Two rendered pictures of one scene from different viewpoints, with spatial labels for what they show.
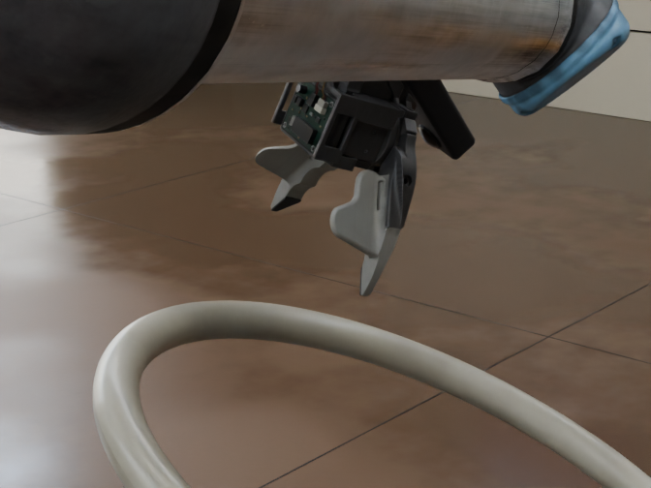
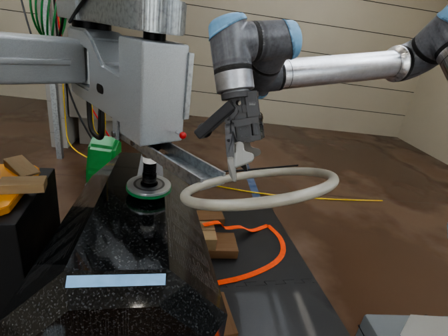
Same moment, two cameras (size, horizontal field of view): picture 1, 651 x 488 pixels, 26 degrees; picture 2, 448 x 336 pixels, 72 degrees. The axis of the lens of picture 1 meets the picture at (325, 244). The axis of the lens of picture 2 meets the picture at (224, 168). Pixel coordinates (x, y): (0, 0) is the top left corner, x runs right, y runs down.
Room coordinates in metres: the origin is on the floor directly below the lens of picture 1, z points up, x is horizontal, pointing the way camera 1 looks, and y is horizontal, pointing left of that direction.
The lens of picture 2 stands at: (1.60, 0.43, 1.64)
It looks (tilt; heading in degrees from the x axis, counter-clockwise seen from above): 24 degrees down; 222
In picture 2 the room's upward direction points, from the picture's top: 8 degrees clockwise
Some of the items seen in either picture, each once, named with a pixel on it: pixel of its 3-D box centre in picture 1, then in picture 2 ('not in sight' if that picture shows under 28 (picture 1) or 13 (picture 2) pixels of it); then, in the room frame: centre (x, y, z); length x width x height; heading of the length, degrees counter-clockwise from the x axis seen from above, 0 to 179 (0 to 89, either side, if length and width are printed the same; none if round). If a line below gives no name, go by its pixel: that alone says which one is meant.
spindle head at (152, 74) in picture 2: not in sight; (143, 91); (0.85, -0.81, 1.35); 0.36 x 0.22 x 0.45; 88
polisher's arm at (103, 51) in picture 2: not in sight; (116, 81); (0.82, -1.12, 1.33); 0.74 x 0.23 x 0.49; 88
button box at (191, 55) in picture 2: not in sight; (183, 85); (0.74, -0.66, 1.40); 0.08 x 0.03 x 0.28; 88
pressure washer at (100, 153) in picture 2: not in sight; (104, 153); (0.39, -2.23, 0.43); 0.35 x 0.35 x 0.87; 42
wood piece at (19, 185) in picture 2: not in sight; (23, 185); (1.29, -1.19, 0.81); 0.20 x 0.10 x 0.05; 155
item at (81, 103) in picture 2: not in sight; (107, 105); (-0.43, -3.87, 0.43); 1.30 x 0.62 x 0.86; 50
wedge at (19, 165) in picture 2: not in sight; (21, 166); (1.24, -1.42, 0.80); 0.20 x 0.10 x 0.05; 101
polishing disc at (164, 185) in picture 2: not in sight; (149, 185); (0.85, -0.73, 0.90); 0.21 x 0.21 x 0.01
